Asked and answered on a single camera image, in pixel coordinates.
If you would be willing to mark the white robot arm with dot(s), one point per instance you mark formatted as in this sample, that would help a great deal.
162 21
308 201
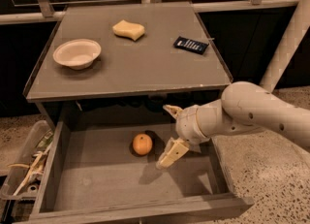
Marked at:
245 107

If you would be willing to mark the open grey top drawer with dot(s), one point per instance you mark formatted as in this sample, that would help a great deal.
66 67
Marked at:
93 176

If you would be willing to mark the grey cabinet with counter top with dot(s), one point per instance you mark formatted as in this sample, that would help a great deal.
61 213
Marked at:
125 67

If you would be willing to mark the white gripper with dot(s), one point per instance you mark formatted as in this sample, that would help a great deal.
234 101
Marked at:
187 125

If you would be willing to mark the white paper bowl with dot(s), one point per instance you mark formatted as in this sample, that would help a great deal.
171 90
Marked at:
77 54

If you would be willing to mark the dark blue snack packet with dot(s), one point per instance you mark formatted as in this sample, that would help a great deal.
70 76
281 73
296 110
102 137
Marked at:
190 45

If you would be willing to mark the clear plastic bin with clutter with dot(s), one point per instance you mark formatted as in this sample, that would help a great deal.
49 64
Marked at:
25 174

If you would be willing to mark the yellow sponge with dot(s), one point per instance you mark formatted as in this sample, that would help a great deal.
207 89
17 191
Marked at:
129 30

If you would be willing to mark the orange fruit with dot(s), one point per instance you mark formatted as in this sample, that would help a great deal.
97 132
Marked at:
142 144

